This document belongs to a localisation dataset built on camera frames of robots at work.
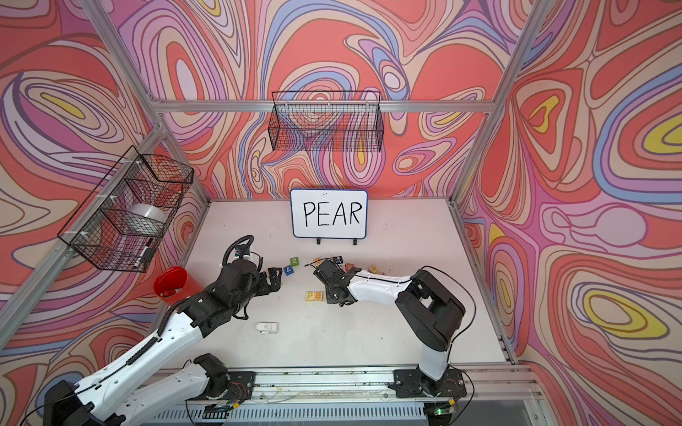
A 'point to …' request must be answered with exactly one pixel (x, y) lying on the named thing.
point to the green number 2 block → (294, 261)
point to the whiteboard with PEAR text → (324, 213)
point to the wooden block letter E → (319, 295)
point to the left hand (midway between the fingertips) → (271, 273)
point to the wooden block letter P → (310, 296)
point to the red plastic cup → (173, 285)
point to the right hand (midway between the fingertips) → (340, 300)
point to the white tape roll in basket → (146, 218)
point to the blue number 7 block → (288, 270)
